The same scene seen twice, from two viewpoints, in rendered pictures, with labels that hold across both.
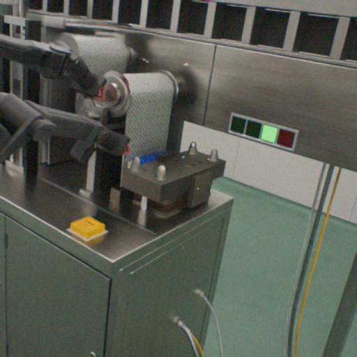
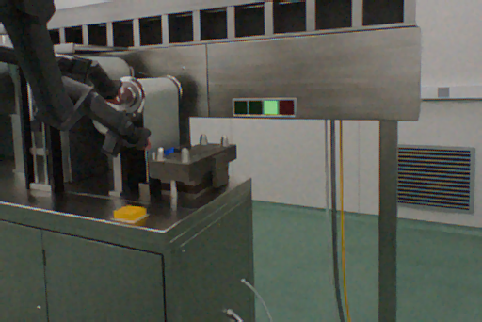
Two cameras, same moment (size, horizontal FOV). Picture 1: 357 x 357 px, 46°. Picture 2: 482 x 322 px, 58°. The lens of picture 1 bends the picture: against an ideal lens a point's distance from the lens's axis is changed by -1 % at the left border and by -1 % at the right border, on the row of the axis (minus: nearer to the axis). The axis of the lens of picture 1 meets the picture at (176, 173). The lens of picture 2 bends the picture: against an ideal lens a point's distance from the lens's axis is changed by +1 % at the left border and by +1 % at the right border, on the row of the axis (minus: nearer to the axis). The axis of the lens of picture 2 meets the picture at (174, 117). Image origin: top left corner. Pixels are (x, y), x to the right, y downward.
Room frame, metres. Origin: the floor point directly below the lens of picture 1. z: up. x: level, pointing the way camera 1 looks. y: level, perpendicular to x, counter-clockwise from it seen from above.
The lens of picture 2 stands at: (-0.20, 0.12, 1.32)
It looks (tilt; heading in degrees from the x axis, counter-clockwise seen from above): 6 degrees down; 358
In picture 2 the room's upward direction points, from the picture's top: 3 degrees counter-clockwise
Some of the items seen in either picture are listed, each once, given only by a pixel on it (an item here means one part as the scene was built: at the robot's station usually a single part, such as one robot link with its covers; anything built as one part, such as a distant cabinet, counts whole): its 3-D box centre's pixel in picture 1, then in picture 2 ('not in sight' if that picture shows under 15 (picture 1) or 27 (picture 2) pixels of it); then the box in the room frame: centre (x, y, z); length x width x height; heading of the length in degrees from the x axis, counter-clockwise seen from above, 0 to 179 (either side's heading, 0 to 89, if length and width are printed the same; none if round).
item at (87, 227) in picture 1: (88, 227); (130, 213); (1.06, 0.23, 0.91); 0.07 x 0.07 x 0.02; 57
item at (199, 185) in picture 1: (199, 189); (220, 169); (1.34, -0.09, 0.96); 0.10 x 0.03 x 0.11; 147
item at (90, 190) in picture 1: (93, 150); (117, 152); (1.33, 0.29, 1.05); 0.06 x 0.05 x 0.31; 147
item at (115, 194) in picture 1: (142, 185); (165, 180); (1.42, 0.12, 0.92); 0.28 x 0.04 x 0.04; 147
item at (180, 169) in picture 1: (177, 172); (196, 159); (1.38, 0.00, 1.00); 0.40 x 0.16 x 0.06; 147
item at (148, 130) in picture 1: (147, 135); (162, 132); (1.41, 0.12, 1.11); 0.23 x 0.01 x 0.18; 147
